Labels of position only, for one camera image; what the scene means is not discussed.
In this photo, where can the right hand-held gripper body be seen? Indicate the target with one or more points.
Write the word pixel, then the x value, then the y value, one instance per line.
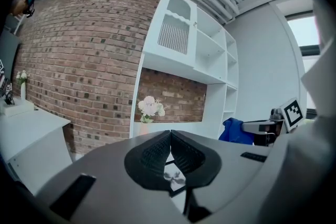
pixel 291 115

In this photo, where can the pale flower bouquet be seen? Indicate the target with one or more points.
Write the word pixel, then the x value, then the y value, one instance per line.
pixel 151 108

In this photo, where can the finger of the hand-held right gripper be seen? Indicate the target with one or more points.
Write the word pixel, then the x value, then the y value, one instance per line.
pixel 256 126

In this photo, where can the slim white vase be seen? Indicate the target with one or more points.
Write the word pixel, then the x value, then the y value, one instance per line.
pixel 23 91

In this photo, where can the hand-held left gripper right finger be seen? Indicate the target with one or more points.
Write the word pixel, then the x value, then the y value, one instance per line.
pixel 197 165

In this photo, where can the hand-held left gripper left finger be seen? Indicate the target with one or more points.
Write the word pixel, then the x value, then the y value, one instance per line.
pixel 147 162

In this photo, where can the pink vase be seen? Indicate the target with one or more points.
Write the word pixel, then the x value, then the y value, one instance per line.
pixel 144 128

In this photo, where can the person's grey shirt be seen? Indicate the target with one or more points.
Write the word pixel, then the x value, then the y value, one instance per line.
pixel 315 139

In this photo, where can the white table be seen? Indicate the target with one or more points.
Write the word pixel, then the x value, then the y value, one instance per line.
pixel 189 127

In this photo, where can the white desk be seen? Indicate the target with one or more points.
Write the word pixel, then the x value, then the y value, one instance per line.
pixel 31 133

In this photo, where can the white box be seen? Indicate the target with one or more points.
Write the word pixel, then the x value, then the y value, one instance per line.
pixel 15 108

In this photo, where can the blue cloth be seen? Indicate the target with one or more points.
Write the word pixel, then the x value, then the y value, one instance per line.
pixel 233 131

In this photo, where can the small white flowers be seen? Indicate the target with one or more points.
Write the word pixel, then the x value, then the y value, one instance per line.
pixel 22 76

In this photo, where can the white shelf hutch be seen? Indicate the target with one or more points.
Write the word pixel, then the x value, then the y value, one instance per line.
pixel 207 47

